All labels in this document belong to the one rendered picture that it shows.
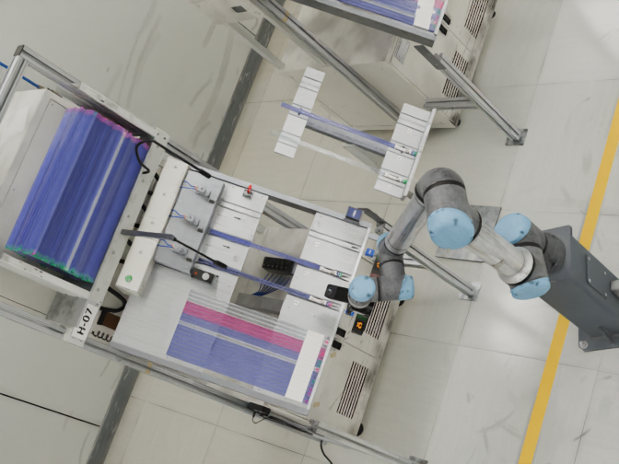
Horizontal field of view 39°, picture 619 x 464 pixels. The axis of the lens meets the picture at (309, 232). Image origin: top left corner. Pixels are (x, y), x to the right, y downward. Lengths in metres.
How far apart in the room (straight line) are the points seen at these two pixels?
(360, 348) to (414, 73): 1.17
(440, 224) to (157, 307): 1.18
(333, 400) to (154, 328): 0.85
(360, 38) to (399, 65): 0.23
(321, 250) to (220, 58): 2.32
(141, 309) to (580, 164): 1.81
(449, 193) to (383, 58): 1.42
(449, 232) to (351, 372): 1.39
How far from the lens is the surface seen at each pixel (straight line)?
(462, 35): 4.10
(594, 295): 3.02
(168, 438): 4.61
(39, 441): 4.74
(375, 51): 3.74
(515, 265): 2.58
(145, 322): 3.09
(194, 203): 3.10
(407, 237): 2.62
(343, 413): 3.62
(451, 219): 2.31
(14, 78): 2.89
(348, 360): 3.58
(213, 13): 3.84
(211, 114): 5.14
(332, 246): 3.10
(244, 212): 3.14
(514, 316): 3.54
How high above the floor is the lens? 2.91
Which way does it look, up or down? 42 degrees down
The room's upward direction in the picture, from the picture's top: 57 degrees counter-clockwise
